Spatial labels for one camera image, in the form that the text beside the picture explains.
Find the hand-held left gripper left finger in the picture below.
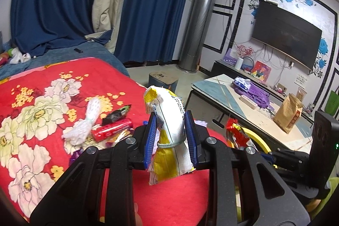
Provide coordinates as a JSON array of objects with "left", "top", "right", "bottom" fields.
[{"left": 29, "top": 112, "right": 159, "bottom": 226}]

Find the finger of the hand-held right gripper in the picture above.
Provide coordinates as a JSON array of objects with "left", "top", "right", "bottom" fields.
[{"left": 258, "top": 152, "right": 278, "bottom": 169}]

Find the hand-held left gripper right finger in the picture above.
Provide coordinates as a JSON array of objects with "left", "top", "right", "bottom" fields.
[{"left": 184, "top": 110, "right": 310, "bottom": 226}]

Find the yellow trash bin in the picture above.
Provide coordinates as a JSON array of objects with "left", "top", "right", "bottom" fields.
[{"left": 228, "top": 127, "right": 272, "bottom": 224}]

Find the white and yellow snack bag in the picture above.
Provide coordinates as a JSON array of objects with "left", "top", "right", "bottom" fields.
[{"left": 143, "top": 86, "right": 196, "bottom": 185}]

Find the yellow snack wrapper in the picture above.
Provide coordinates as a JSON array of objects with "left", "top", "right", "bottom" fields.
[{"left": 104, "top": 129, "right": 133, "bottom": 148}]

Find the red crinkled wrapper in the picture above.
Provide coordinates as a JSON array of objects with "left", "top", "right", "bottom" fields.
[{"left": 225, "top": 117, "right": 256, "bottom": 150}]

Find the purple candy wrapper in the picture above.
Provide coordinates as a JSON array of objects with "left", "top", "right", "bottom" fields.
[{"left": 69, "top": 149, "right": 83, "bottom": 166}]

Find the person's left hand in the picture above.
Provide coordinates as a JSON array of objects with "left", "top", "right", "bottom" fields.
[{"left": 133, "top": 202, "right": 143, "bottom": 226}]

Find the red snack tube wrapper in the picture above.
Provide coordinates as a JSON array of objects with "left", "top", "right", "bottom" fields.
[{"left": 91, "top": 117, "right": 133, "bottom": 142}]

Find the black and green snack packet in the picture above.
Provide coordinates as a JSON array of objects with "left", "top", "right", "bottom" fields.
[{"left": 101, "top": 105, "right": 132, "bottom": 126}]

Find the large brown paper bag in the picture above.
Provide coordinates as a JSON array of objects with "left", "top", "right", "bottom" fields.
[{"left": 273, "top": 94, "right": 304, "bottom": 134}]

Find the green bag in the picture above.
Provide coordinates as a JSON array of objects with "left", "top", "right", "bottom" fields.
[{"left": 326, "top": 90, "right": 339, "bottom": 118}]

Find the black metal side table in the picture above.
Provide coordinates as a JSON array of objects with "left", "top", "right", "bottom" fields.
[{"left": 185, "top": 74, "right": 315, "bottom": 152}]

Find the white power strip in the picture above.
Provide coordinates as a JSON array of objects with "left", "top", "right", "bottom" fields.
[{"left": 239, "top": 95, "right": 258, "bottom": 110}]

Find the small brown paper bag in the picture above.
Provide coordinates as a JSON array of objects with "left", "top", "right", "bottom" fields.
[{"left": 295, "top": 88, "right": 308, "bottom": 103}]

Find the small square stool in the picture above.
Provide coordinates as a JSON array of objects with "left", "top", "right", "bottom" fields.
[{"left": 148, "top": 72, "right": 178, "bottom": 94}]

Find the purple plastic bag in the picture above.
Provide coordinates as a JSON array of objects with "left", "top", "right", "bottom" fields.
[{"left": 233, "top": 83, "right": 271, "bottom": 109}]

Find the white mesh net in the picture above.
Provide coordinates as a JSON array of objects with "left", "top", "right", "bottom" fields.
[{"left": 61, "top": 96, "right": 102, "bottom": 147}]

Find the blue and white packet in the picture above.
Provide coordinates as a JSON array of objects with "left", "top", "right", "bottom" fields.
[{"left": 233, "top": 77, "right": 251, "bottom": 90}]

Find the black television cabinet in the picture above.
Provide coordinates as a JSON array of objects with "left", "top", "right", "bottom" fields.
[{"left": 212, "top": 60, "right": 315, "bottom": 121}]

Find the red framed picture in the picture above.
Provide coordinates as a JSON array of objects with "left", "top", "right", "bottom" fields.
[{"left": 251, "top": 61, "right": 272, "bottom": 81}]

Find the white vase with red flowers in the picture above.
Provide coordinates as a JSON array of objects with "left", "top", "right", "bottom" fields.
[{"left": 234, "top": 44, "right": 256, "bottom": 71}]

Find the purple box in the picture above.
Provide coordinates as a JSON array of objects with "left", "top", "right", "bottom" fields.
[{"left": 224, "top": 48, "right": 237, "bottom": 65}]

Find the round blue ornament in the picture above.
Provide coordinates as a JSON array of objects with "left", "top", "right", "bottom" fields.
[{"left": 243, "top": 57, "right": 255, "bottom": 74}]

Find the red floral blanket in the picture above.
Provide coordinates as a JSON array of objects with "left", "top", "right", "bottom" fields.
[{"left": 0, "top": 57, "right": 239, "bottom": 226}]

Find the grey tower air conditioner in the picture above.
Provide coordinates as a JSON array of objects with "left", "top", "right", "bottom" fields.
[{"left": 177, "top": 0, "right": 218, "bottom": 73}]

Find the blue bed sheet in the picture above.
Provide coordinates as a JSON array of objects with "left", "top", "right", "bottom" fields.
[{"left": 0, "top": 41, "right": 130, "bottom": 81}]

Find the white plush toy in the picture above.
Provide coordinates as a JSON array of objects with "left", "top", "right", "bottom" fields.
[{"left": 9, "top": 47, "right": 31, "bottom": 65}]

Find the colourful plush toy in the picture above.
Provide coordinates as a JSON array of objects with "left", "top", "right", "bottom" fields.
[{"left": 0, "top": 49, "right": 14, "bottom": 68}]

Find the white wall notice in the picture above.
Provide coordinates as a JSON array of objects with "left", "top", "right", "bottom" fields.
[{"left": 293, "top": 75, "right": 308, "bottom": 89}]

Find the black wall television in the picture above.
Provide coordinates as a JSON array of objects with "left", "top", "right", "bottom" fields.
[{"left": 251, "top": 0, "right": 323, "bottom": 71}]

